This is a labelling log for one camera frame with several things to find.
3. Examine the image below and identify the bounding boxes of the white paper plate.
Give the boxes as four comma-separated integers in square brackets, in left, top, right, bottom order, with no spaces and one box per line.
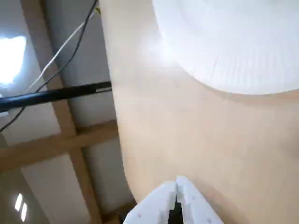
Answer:
[151,0,299,95]

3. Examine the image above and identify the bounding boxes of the wooden partition frame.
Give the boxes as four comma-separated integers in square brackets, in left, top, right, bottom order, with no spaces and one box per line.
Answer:
[0,0,120,224]

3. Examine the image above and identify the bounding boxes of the thin white cable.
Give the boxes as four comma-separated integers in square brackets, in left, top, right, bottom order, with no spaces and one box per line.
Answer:
[24,8,100,93]

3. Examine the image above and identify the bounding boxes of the thin black cable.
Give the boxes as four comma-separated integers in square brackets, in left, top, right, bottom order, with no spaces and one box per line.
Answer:
[0,0,99,133]

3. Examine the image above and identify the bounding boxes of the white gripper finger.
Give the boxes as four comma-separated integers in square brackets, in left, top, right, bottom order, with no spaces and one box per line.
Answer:
[176,175,224,224]
[125,179,177,224]

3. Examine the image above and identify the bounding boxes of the thick black tube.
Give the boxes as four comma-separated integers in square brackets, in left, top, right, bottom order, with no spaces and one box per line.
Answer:
[0,81,112,112]

